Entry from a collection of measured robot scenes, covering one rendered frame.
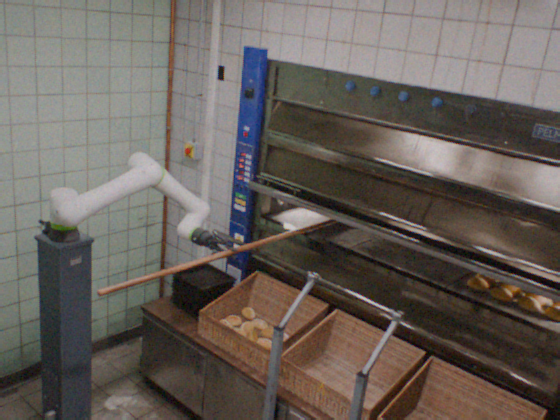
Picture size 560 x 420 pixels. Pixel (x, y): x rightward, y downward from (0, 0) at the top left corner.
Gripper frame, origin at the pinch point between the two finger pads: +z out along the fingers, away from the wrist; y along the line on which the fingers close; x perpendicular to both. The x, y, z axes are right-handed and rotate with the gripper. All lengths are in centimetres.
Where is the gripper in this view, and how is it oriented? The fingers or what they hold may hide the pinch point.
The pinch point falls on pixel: (231, 251)
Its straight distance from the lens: 303.4
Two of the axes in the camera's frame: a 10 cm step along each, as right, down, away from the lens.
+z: 7.3, 3.1, -6.1
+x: -6.7, 1.9, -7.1
